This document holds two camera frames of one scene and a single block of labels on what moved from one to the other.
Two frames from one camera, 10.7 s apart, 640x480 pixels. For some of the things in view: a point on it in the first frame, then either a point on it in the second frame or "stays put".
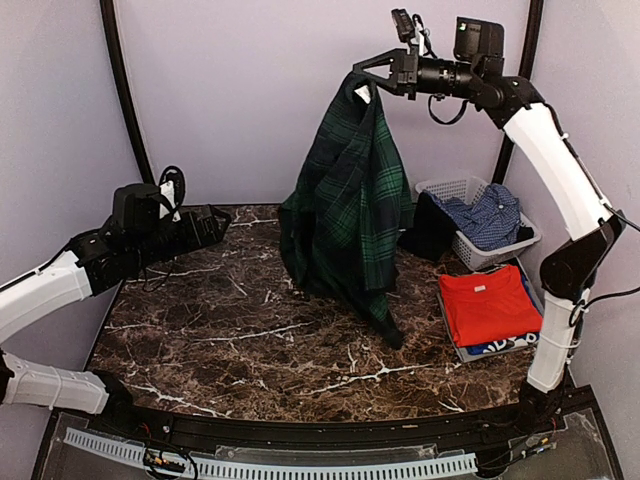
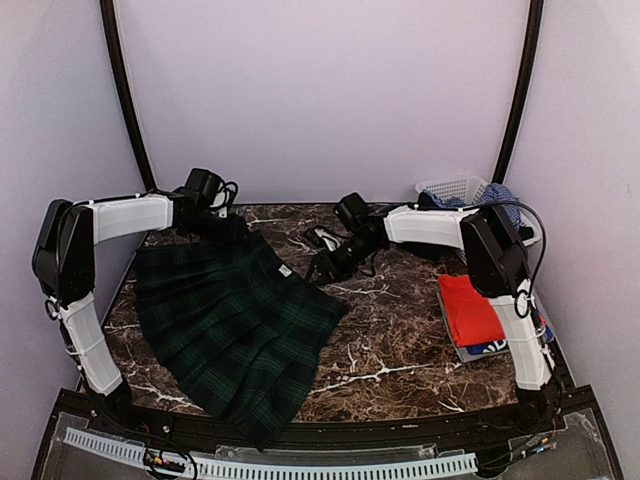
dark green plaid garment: (343, 223) → (238, 329)
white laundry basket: (475, 256) stays put
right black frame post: (533, 34) stays put
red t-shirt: (490, 304) stays put
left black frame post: (109, 18) stays put
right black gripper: (405, 68) → (327, 262)
